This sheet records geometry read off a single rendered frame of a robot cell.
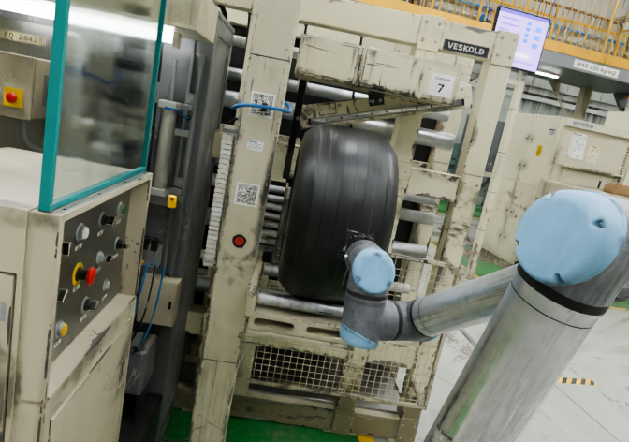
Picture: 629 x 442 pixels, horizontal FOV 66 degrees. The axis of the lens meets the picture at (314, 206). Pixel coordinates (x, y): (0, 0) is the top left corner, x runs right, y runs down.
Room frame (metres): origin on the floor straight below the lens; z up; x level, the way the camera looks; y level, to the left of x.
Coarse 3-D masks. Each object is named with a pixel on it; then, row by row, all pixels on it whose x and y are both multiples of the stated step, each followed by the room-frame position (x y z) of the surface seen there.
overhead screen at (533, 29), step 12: (504, 12) 5.20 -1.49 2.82; (516, 12) 5.23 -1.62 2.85; (504, 24) 5.21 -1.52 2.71; (516, 24) 5.24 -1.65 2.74; (528, 24) 5.27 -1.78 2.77; (540, 24) 5.30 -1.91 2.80; (528, 36) 5.28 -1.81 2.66; (540, 36) 5.31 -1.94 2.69; (528, 48) 5.29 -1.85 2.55; (540, 48) 5.32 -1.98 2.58; (516, 60) 5.26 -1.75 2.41; (528, 60) 5.30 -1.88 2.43; (528, 72) 5.35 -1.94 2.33
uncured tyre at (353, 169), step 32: (320, 128) 1.56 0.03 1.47; (352, 128) 1.63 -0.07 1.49; (320, 160) 1.43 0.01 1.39; (352, 160) 1.44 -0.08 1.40; (384, 160) 1.47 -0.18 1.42; (320, 192) 1.37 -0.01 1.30; (352, 192) 1.38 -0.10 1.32; (384, 192) 1.40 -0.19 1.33; (288, 224) 1.41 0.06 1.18; (320, 224) 1.35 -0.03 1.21; (352, 224) 1.36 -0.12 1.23; (384, 224) 1.38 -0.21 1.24; (288, 256) 1.40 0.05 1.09; (320, 256) 1.36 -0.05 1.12; (288, 288) 1.47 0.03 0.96; (320, 288) 1.42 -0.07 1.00
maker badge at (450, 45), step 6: (444, 42) 2.17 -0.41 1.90; (450, 42) 2.17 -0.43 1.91; (456, 42) 2.17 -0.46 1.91; (462, 42) 2.17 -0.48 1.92; (444, 48) 2.17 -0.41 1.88; (450, 48) 2.17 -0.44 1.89; (456, 48) 2.17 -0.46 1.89; (462, 48) 2.17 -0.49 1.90; (468, 48) 2.18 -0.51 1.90; (474, 48) 2.18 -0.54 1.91; (480, 48) 2.18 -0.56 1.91; (486, 48) 2.18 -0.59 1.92; (468, 54) 2.18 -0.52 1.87; (474, 54) 2.18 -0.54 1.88; (480, 54) 2.18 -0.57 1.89; (486, 54) 2.18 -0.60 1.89
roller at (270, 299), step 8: (264, 296) 1.48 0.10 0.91; (272, 296) 1.49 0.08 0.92; (280, 296) 1.49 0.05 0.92; (288, 296) 1.50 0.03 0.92; (264, 304) 1.49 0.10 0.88; (272, 304) 1.48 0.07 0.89; (280, 304) 1.48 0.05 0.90; (288, 304) 1.49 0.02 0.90; (296, 304) 1.49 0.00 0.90; (304, 304) 1.49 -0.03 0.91; (312, 304) 1.49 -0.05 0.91; (320, 304) 1.50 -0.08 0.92; (328, 304) 1.50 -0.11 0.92; (336, 304) 1.51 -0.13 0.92; (312, 312) 1.50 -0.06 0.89; (320, 312) 1.49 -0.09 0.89; (328, 312) 1.49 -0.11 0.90; (336, 312) 1.50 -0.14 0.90
